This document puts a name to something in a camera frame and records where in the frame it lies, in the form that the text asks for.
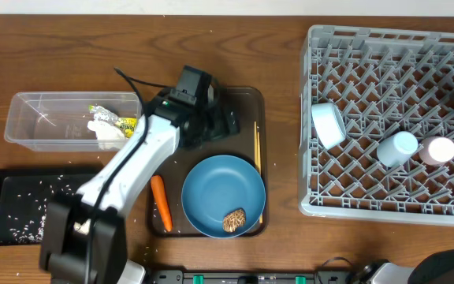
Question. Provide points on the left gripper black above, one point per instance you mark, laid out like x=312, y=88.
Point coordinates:
x=222, y=123

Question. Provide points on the wooden chopstick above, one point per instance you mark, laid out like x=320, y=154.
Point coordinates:
x=258, y=163
x=256, y=129

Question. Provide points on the dark blue plate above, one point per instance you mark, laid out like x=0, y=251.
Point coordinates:
x=218, y=186

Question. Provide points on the yellow silver snack wrapper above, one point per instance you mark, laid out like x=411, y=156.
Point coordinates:
x=126, y=125

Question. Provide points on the orange carrot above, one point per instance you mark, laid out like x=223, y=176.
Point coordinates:
x=159, y=194

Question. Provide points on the light blue plastic cup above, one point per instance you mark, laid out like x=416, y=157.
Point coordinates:
x=397, y=149

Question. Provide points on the brown mushroom piece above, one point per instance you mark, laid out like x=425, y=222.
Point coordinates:
x=234, y=220

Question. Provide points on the white tissue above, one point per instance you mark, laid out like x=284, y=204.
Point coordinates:
x=109, y=137

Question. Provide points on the light blue small bowl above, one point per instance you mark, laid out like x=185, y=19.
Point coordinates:
x=329, y=124

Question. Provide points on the white rice grains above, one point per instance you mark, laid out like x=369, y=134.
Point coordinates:
x=23, y=205

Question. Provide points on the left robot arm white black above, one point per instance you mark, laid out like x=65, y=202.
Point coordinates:
x=84, y=235

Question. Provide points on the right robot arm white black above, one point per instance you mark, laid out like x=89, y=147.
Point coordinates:
x=437, y=268

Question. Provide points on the grey dishwasher rack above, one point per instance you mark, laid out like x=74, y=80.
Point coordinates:
x=383, y=81

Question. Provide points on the dark brown serving tray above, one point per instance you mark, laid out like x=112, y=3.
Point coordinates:
x=248, y=105

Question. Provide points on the pink plastic cup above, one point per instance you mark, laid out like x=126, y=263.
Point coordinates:
x=436, y=150

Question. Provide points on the clear plastic bin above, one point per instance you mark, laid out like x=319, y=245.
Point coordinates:
x=57, y=121

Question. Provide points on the black plastic tray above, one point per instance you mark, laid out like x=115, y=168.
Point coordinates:
x=5, y=173

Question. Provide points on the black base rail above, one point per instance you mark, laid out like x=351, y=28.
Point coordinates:
x=216, y=277

